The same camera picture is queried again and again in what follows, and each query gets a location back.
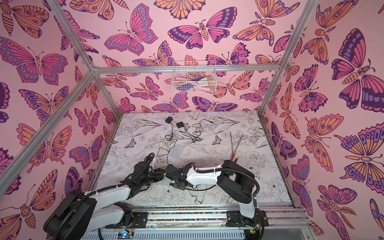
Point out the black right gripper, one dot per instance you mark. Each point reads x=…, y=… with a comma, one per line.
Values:
x=167, y=173

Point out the white network switch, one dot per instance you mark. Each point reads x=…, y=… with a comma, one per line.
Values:
x=165, y=183
x=175, y=152

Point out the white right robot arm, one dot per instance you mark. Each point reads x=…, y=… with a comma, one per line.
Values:
x=237, y=182

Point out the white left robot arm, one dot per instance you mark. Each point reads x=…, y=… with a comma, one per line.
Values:
x=72, y=219

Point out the black power adapter right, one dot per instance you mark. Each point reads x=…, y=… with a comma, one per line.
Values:
x=180, y=125

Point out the black power adapter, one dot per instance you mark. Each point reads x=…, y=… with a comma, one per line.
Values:
x=169, y=120
x=180, y=125

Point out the black power adapter left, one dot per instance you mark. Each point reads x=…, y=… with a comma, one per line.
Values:
x=169, y=120

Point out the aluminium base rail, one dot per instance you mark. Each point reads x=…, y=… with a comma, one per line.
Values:
x=217, y=222

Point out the white wire basket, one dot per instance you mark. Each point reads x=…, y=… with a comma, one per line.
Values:
x=194, y=76

